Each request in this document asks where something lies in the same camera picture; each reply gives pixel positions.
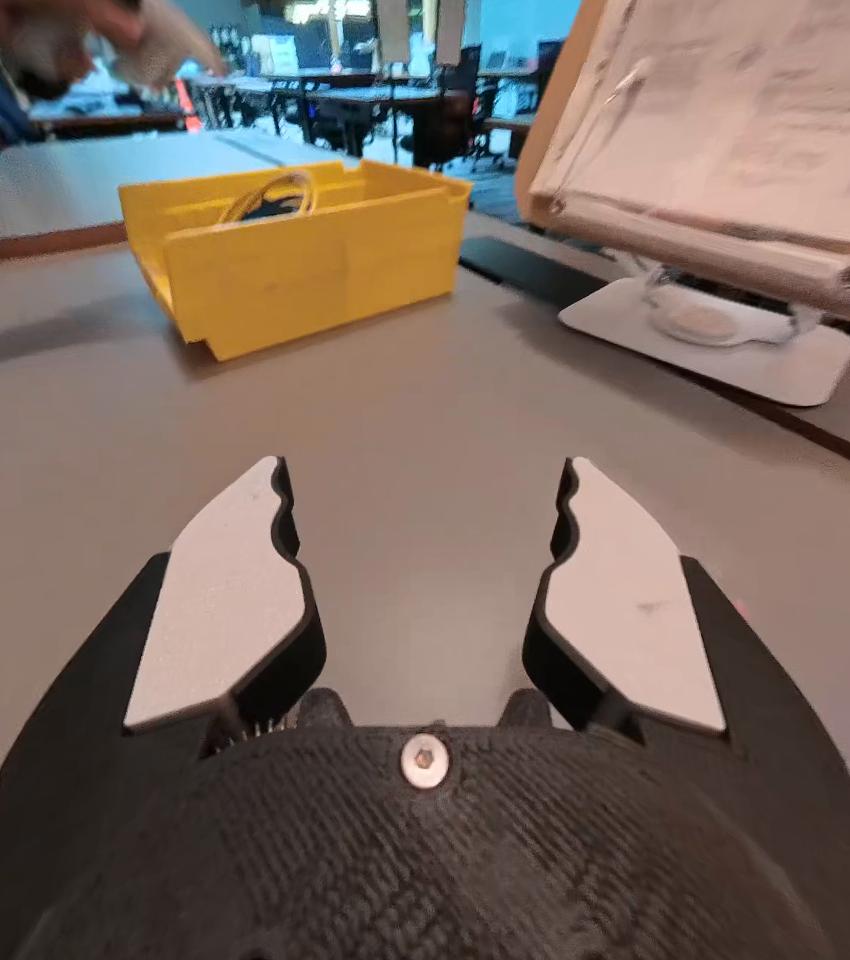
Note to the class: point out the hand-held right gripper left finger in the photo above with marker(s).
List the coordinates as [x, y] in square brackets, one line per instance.
[222, 615]

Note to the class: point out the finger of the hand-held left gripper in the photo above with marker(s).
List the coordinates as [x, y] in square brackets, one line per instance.
[169, 45]

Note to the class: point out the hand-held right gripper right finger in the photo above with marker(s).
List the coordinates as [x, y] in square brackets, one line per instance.
[627, 615]

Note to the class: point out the yellow bin with black divider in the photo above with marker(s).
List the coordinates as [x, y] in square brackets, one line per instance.
[282, 292]

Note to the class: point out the adjacent pale desk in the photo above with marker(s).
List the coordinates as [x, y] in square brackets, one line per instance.
[94, 172]

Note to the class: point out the grey desk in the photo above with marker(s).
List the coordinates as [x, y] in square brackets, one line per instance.
[425, 390]

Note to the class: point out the person's left hand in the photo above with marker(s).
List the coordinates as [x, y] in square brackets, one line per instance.
[102, 15]

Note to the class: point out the black office chair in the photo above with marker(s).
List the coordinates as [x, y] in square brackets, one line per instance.
[447, 112]

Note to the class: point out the document stand with instruction sheet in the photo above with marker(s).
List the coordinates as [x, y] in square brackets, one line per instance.
[732, 112]

